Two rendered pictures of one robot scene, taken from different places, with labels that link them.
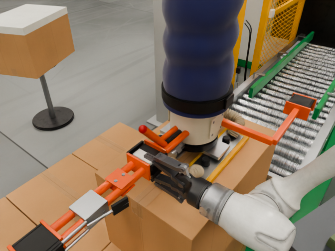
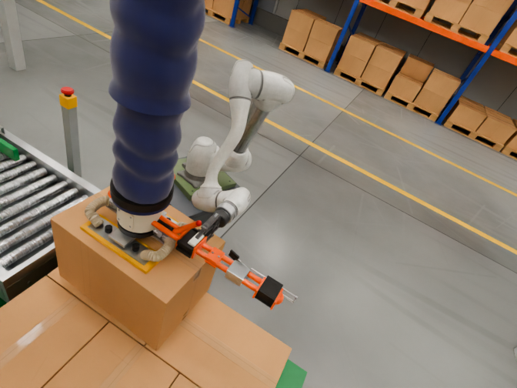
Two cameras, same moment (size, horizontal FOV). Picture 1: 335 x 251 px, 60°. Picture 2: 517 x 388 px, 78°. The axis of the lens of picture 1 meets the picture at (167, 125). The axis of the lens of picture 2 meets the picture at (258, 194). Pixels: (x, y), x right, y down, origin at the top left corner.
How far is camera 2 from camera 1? 124 cm
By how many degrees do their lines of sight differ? 84
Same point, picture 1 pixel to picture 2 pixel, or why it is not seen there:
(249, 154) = not seen: hidden behind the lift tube
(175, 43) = (167, 165)
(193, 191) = (225, 217)
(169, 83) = (160, 194)
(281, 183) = (211, 183)
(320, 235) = (184, 201)
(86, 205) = (240, 269)
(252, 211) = (241, 195)
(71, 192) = not seen: outside the picture
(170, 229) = not seen: hidden behind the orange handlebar
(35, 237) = (267, 289)
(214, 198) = (232, 209)
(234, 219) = (241, 205)
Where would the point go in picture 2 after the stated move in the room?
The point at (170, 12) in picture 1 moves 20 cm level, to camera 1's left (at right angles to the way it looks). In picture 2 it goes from (166, 148) to (164, 189)
